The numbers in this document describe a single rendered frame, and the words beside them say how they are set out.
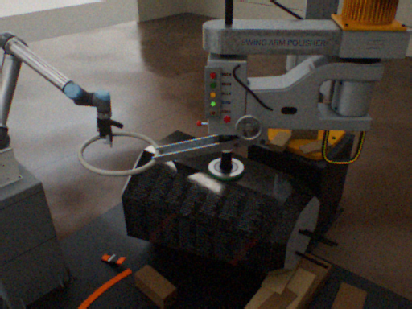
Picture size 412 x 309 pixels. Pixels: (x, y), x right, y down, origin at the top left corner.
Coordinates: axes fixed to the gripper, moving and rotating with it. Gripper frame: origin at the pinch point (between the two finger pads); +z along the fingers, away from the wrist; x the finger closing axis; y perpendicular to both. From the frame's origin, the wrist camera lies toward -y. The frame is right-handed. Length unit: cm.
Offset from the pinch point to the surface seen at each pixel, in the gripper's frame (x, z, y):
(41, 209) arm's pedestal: 20, 25, 50
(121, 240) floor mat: -1, 88, -2
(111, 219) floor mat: -29, 89, -1
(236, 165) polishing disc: 58, -3, -63
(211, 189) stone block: 63, 7, -44
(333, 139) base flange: 48, 3, -151
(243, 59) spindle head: 65, -72, -55
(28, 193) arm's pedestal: 21, 11, 54
